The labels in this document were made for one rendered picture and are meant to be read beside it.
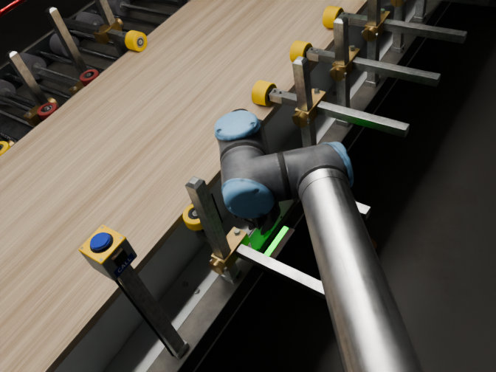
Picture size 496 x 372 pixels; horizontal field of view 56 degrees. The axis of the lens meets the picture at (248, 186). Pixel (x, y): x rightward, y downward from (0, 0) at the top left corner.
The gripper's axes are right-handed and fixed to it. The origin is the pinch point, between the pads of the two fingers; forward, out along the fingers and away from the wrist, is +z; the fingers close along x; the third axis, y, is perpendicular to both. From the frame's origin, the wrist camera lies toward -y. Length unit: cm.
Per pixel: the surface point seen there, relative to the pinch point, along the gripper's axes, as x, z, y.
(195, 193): -12.0, -15.8, 8.8
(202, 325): -11.6, 26.0, 24.3
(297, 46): -32, -2, -70
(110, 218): -47, 6, 16
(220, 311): -9.6, 26.1, 18.3
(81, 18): -166, 11, -74
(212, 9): -91, 6, -94
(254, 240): -11.0, 19.8, -3.7
